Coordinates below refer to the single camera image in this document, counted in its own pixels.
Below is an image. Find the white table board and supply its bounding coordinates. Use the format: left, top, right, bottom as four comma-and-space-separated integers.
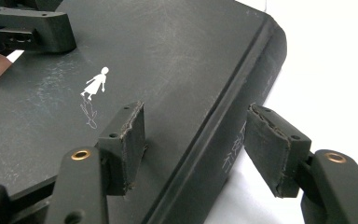
4, 0, 358, 224

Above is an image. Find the black hardcover book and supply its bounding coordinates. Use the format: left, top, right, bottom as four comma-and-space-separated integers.
0, 0, 288, 224

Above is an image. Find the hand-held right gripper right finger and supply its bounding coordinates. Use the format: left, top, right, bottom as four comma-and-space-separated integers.
243, 103, 312, 199

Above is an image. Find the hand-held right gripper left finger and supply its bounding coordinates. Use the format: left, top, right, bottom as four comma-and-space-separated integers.
96, 100, 147, 196

